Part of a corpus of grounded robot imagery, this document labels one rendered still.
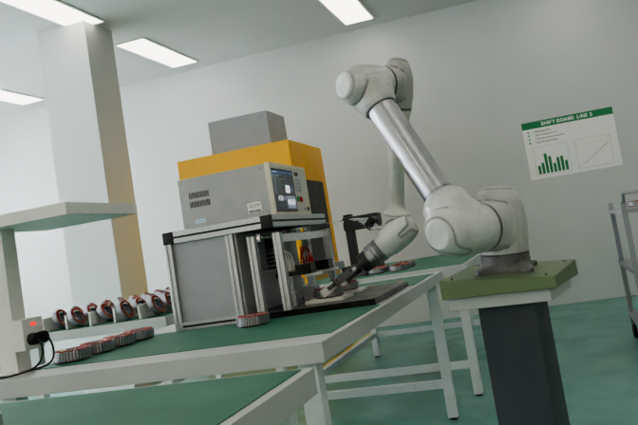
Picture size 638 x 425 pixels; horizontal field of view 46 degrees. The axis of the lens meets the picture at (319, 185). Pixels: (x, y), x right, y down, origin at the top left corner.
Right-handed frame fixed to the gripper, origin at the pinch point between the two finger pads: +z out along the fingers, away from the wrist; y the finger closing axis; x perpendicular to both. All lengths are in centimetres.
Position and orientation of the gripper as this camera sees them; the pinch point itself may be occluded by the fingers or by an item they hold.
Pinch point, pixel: (328, 291)
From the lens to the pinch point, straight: 283.2
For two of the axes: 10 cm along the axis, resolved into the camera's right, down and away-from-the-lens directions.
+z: -7.4, 6.4, 2.1
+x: 6.0, 7.7, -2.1
